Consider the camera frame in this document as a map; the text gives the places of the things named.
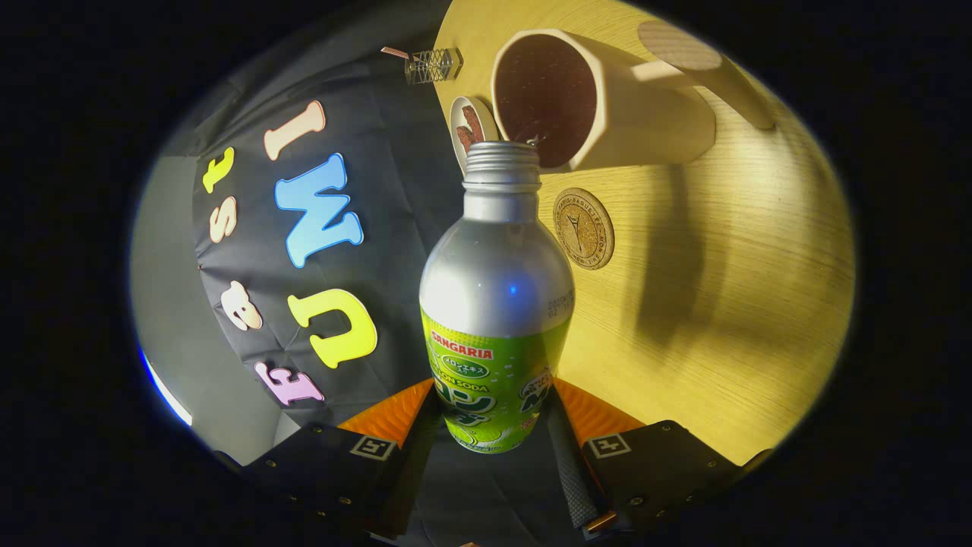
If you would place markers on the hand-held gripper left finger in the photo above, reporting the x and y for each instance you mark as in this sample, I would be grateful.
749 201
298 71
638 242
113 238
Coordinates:
406 471

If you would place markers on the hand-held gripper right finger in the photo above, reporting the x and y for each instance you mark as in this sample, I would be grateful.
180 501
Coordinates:
571 479

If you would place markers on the silver green juice bottle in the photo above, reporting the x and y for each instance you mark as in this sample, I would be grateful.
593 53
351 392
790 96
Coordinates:
493 289

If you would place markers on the round cork coaster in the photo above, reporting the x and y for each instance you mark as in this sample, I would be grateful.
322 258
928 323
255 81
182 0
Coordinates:
583 228

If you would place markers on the wooden table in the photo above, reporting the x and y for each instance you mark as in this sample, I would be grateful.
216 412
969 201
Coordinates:
721 304

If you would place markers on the black backdrop cloth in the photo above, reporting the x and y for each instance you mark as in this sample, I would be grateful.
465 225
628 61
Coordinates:
395 228

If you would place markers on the red meat slice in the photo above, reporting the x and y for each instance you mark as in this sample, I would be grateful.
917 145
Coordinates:
465 140
474 121

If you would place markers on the white round plate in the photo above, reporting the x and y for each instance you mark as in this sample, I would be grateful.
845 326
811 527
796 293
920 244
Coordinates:
457 114

